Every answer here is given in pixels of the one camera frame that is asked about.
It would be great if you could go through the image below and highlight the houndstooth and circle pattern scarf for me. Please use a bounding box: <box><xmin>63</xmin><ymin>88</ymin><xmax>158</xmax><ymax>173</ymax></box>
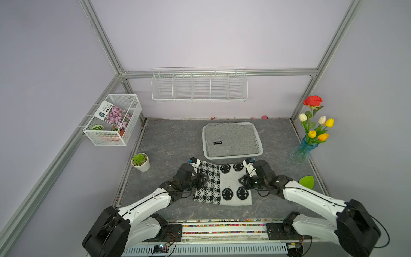
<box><xmin>193</xmin><ymin>161</ymin><xmax>252</xmax><ymax>206</ymax></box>

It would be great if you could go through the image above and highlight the white plastic perforated basket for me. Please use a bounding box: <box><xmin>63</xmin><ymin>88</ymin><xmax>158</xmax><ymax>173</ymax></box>
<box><xmin>202</xmin><ymin>121</ymin><xmax>264</xmax><ymax>160</ymax></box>

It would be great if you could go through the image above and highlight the grey scarf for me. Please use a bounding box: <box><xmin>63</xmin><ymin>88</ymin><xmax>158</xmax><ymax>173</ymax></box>
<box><xmin>204</xmin><ymin>123</ymin><xmax>261</xmax><ymax>158</ymax></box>

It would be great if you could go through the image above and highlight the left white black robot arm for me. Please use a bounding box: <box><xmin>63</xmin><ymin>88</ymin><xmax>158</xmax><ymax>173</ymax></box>
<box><xmin>82</xmin><ymin>163</ymin><xmax>210</xmax><ymax>257</ymax></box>

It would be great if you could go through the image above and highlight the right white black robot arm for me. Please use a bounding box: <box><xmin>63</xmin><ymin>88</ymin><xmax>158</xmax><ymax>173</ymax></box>
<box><xmin>233</xmin><ymin>158</ymin><xmax>381</xmax><ymax>257</ymax></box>

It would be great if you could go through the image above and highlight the green leaf shaped spatula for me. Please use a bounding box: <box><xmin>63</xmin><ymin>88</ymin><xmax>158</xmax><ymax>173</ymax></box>
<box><xmin>299</xmin><ymin>176</ymin><xmax>315</xmax><ymax>190</ymax></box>

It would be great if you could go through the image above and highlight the small potted green plant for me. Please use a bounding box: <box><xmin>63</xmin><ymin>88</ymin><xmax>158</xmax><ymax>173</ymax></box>
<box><xmin>131</xmin><ymin>153</ymin><xmax>150</xmax><ymax>172</ymax></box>

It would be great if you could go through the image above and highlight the yellow tulip lower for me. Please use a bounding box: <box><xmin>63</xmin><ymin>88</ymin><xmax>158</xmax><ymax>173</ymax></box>
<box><xmin>308</xmin><ymin>130</ymin><xmax>317</xmax><ymax>139</ymax></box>

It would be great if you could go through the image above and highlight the orange yellow tulip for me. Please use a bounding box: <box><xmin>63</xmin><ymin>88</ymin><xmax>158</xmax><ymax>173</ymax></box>
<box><xmin>317</xmin><ymin>133</ymin><xmax>329</xmax><ymax>142</ymax></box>

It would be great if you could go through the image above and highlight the white tulip left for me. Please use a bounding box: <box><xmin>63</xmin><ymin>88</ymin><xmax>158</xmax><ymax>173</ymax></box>
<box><xmin>299</xmin><ymin>113</ymin><xmax>308</xmax><ymax>122</ymax></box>

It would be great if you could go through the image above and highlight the white tulip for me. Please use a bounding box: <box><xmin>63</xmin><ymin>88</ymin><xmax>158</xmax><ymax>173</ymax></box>
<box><xmin>299</xmin><ymin>113</ymin><xmax>308</xmax><ymax>122</ymax></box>
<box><xmin>318</xmin><ymin>116</ymin><xmax>327</xmax><ymax>125</ymax></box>

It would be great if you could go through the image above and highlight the white tulip right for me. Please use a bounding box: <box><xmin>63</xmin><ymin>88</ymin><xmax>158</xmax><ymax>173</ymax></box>
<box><xmin>318</xmin><ymin>116</ymin><xmax>327</xmax><ymax>125</ymax></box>

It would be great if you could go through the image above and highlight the yellow tulip upper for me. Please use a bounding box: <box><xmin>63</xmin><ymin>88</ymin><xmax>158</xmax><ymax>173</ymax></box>
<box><xmin>324</xmin><ymin>118</ymin><xmax>335</xmax><ymax>128</ymax></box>

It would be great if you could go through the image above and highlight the red artificial rose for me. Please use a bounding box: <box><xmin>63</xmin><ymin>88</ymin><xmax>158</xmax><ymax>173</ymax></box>
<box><xmin>303</xmin><ymin>95</ymin><xmax>323</xmax><ymax>108</ymax></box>

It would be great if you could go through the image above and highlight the flower picture seed packet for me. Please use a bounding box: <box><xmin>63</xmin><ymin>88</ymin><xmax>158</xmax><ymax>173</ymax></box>
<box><xmin>94</xmin><ymin>101</ymin><xmax>132</xmax><ymax>130</ymax></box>

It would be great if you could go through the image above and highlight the green striped ball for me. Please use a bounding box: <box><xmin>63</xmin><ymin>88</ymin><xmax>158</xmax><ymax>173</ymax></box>
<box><xmin>91</xmin><ymin>124</ymin><xmax>105</xmax><ymax>131</ymax></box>

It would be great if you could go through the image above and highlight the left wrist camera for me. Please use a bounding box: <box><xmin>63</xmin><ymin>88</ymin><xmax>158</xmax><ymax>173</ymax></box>
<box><xmin>187</xmin><ymin>157</ymin><xmax>201</xmax><ymax>171</ymax></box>

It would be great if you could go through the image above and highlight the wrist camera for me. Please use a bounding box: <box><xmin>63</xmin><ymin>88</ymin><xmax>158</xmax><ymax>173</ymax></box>
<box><xmin>243</xmin><ymin>157</ymin><xmax>256</xmax><ymax>177</ymax></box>
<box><xmin>187</xmin><ymin>157</ymin><xmax>201</xmax><ymax>171</ymax></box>

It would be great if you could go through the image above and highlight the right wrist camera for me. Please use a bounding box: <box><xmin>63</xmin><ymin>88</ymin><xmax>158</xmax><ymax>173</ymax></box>
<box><xmin>243</xmin><ymin>157</ymin><xmax>256</xmax><ymax>177</ymax></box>

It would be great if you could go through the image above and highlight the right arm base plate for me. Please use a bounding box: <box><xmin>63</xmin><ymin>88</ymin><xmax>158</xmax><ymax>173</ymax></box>
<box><xmin>265</xmin><ymin>222</ymin><xmax>304</xmax><ymax>242</ymax></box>

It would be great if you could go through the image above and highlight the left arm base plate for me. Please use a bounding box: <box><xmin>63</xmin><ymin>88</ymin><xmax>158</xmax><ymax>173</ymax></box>
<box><xmin>144</xmin><ymin>224</ymin><xmax>183</xmax><ymax>243</ymax></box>

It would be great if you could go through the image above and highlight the aluminium mounting rail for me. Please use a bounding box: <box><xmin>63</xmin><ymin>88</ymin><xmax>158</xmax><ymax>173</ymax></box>
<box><xmin>86</xmin><ymin>220</ymin><xmax>368</xmax><ymax>257</ymax></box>

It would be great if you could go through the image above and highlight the white mesh wall box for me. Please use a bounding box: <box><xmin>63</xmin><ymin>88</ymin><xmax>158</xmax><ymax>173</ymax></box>
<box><xmin>83</xmin><ymin>94</ymin><xmax>142</xmax><ymax>146</ymax></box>

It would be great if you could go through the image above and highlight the white wire wall shelf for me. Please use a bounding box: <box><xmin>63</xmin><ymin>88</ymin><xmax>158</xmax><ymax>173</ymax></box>
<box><xmin>151</xmin><ymin>66</ymin><xmax>248</xmax><ymax>102</ymax></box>

